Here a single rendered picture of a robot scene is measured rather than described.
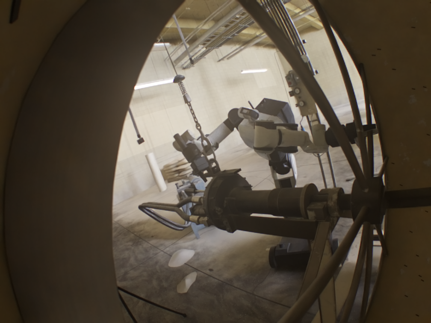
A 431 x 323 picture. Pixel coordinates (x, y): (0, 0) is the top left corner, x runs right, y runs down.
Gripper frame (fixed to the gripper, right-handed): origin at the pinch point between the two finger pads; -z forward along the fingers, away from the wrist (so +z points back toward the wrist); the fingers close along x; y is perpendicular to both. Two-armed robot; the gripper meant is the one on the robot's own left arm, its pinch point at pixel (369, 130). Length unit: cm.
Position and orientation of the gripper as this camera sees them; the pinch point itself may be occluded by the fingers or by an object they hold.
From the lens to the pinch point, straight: 91.2
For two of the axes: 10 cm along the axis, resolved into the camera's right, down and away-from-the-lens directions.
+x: 6.9, 5.6, 4.7
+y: -3.8, 8.2, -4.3
